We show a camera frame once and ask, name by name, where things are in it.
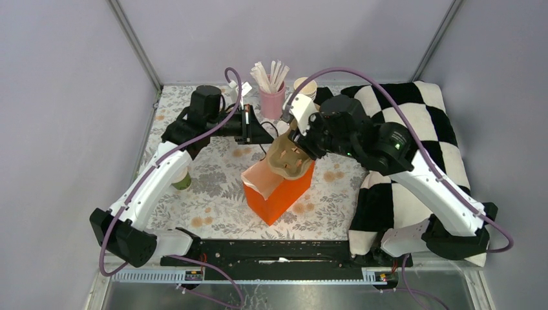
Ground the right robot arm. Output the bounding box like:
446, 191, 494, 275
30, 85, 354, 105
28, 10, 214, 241
282, 94, 495, 266

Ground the orange paper bag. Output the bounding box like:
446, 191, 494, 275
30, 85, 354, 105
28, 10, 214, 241
240, 160, 315, 226

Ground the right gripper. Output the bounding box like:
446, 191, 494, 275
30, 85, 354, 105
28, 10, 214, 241
288, 108, 357, 161

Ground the pink straw holder cup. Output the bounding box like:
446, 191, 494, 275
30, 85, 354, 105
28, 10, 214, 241
258, 82, 286, 119

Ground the stack of white lids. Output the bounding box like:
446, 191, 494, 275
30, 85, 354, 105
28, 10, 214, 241
276, 121, 290, 136

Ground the stack of paper cups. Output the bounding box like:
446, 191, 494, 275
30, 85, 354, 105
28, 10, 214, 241
293, 77, 317, 100

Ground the black white checkered pillow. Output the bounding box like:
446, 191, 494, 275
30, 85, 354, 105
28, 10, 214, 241
341, 81, 470, 256

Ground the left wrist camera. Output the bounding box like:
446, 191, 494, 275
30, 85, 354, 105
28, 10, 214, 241
228, 80, 253, 105

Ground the floral tablecloth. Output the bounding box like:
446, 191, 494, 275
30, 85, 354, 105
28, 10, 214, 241
120, 85, 369, 242

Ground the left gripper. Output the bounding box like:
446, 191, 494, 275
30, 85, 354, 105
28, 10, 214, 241
207, 103, 275, 144

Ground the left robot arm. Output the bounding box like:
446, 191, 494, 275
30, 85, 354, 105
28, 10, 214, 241
89, 81, 274, 267

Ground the black cloth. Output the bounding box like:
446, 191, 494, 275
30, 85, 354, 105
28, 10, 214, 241
314, 87, 334, 106

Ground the green paper cup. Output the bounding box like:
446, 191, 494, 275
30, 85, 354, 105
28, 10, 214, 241
171, 171, 192, 191

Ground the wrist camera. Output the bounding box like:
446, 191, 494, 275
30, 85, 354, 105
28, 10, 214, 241
280, 92, 319, 136
228, 80, 253, 105

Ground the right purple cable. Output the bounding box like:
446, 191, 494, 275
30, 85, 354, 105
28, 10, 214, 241
281, 67, 514, 310

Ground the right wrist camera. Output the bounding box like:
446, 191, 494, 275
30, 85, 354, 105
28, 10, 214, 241
280, 92, 319, 136

